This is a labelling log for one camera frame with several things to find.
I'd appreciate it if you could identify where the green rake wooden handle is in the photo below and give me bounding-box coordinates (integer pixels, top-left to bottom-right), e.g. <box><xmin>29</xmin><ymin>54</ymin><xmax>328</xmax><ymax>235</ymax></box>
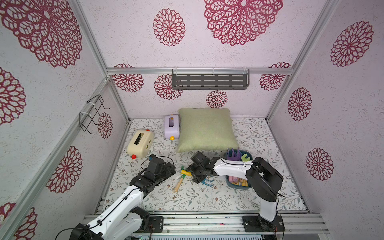
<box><xmin>173</xmin><ymin>166</ymin><xmax>186</xmax><ymax>193</ymax></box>

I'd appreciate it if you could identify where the purple rake pink handle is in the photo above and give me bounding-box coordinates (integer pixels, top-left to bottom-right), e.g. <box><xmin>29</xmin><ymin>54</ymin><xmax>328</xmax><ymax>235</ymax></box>
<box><xmin>226</xmin><ymin>149</ymin><xmax>242</xmax><ymax>162</ymax></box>

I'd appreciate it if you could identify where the lime rake wooden handle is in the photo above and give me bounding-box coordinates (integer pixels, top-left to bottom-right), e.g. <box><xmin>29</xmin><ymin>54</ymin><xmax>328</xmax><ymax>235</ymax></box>
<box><xmin>241</xmin><ymin>153</ymin><xmax>252</xmax><ymax>162</ymax></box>

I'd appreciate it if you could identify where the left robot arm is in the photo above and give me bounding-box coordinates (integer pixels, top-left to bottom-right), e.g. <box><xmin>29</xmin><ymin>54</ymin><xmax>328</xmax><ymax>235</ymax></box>
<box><xmin>59</xmin><ymin>155</ymin><xmax>176</xmax><ymax>240</ymax></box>

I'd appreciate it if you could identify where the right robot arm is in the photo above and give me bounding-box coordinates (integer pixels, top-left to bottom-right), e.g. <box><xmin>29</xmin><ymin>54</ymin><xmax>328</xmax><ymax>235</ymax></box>
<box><xmin>187</xmin><ymin>152</ymin><xmax>286</xmax><ymax>234</ymax></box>

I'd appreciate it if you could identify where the cream tissue box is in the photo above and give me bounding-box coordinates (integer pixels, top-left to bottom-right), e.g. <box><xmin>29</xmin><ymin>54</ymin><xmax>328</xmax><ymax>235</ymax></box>
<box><xmin>127</xmin><ymin>130</ymin><xmax>155</xmax><ymax>160</ymax></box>

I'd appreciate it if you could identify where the teal storage box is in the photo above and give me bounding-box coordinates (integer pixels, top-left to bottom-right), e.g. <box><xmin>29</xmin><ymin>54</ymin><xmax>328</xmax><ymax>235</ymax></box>
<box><xmin>227</xmin><ymin>151</ymin><xmax>253</xmax><ymax>189</ymax></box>

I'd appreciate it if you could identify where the lilac tissue box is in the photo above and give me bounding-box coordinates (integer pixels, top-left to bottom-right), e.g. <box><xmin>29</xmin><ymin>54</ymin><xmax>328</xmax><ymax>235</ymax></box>
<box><xmin>164</xmin><ymin>115</ymin><xmax>180</xmax><ymax>141</ymax></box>

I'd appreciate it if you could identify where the green pillow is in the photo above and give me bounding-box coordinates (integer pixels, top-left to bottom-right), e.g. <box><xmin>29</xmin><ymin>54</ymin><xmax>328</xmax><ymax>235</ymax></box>
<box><xmin>177</xmin><ymin>108</ymin><xmax>239</xmax><ymax>153</ymax></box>

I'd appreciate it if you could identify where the floral table mat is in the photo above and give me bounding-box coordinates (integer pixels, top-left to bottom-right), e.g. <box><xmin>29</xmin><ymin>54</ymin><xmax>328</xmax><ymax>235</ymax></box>
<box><xmin>101</xmin><ymin>117</ymin><xmax>307</xmax><ymax>212</ymax></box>

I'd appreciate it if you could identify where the black wire rack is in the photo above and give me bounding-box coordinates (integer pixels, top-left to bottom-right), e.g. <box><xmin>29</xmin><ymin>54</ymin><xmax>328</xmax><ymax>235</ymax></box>
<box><xmin>79</xmin><ymin>94</ymin><xmax>110</xmax><ymax>135</ymax></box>

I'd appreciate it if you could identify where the grey wall shelf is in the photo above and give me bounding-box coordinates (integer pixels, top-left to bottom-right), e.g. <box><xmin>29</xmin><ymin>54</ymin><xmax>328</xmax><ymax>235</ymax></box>
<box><xmin>171</xmin><ymin>69</ymin><xmax>250</xmax><ymax>90</ymax></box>

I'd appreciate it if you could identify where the metal base rail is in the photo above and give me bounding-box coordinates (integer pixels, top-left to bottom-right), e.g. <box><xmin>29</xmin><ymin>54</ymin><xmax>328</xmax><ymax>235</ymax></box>
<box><xmin>133</xmin><ymin>211</ymin><xmax>332</xmax><ymax>240</ymax></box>

